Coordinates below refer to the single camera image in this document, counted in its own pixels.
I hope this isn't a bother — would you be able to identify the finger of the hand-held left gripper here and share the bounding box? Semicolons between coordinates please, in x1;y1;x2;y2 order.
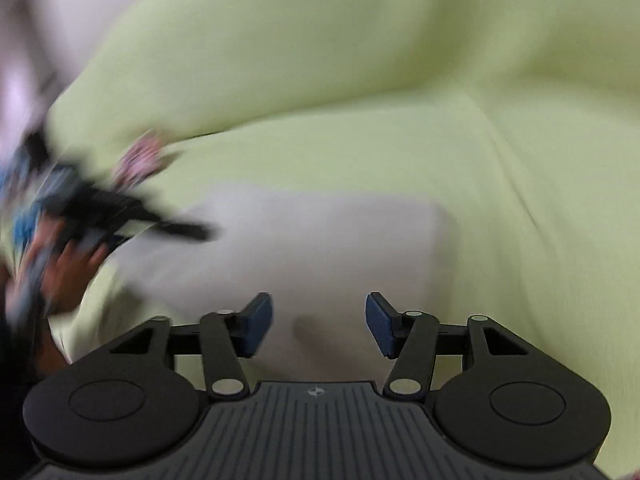
145;210;212;242
100;234;130;256

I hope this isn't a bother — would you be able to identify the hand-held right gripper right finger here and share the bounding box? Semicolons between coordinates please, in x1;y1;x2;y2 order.
365;292;533;401

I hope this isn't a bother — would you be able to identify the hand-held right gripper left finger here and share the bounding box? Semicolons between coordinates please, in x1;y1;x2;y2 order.
102;292;275;401

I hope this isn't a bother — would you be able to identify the beige shirt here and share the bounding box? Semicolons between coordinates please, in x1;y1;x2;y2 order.
107;187;453;383

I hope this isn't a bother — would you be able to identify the person's left forearm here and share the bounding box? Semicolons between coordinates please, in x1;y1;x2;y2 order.
30;310;73;367

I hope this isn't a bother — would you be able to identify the person's left hand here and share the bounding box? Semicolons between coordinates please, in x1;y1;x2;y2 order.
27;232;108;317

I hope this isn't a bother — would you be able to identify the blue patterned blanket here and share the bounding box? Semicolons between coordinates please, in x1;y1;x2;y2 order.
0;152;76;261

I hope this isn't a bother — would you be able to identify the pink patterned garment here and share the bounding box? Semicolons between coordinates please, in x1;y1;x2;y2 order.
112;132;173;186

